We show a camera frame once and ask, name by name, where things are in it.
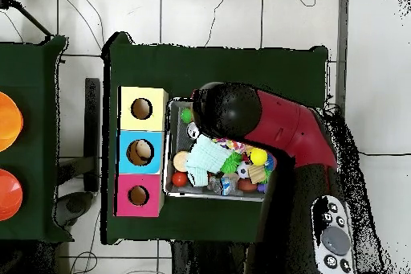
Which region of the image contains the mint green cloth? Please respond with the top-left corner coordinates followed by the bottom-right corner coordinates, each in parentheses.
top-left (185, 133), bottom-right (235, 188)

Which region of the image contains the shallow clear mesh bin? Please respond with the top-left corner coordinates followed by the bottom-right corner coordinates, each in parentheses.
top-left (163, 98), bottom-right (279, 203)

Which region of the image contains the red ball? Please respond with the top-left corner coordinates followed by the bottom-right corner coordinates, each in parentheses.
top-left (171, 170), bottom-right (189, 188)

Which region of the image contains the dark green table cloth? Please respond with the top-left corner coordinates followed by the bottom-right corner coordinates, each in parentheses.
top-left (101, 31), bottom-right (330, 246)
top-left (0, 35), bottom-right (69, 243)

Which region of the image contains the colourful polka dot cloth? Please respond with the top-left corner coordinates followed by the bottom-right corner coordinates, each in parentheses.
top-left (214, 137), bottom-right (250, 153)

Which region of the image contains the wooden box with three holes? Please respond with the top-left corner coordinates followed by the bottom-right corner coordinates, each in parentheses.
top-left (115, 86), bottom-right (169, 219)

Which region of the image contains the crushed clear plastic bottle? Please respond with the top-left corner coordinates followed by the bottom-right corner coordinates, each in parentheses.
top-left (208, 174), bottom-right (236, 197)

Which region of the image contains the crushed silver can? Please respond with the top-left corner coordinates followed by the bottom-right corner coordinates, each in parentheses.
top-left (186, 122), bottom-right (201, 141)

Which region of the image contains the toy hamburger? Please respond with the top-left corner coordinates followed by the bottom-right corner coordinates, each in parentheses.
top-left (173, 151), bottom-right (192, 173)

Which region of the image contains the orange bowl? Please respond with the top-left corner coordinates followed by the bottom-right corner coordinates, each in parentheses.
top-left (0, 168), bottom-right (24, 223)
top-left (0, 91), bottom-right (24, 153)

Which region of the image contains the black cable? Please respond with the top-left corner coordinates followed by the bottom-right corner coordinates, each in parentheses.
top-left (205, 0), bottom-right (234, 47)
top-left (356, 150), bottom-right (411, 159)

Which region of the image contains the black stand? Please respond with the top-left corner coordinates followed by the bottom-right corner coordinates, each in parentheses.
top-left (83, 77), bottom-right (103, 193)

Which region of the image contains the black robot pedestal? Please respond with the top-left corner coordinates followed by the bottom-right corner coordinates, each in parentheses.
top-left (169, 240), bottom-right (251, 274)

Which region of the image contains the large yellow ball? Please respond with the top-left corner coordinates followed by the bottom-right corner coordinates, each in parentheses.
top-left (249, 148), bottom-right (269, 166)

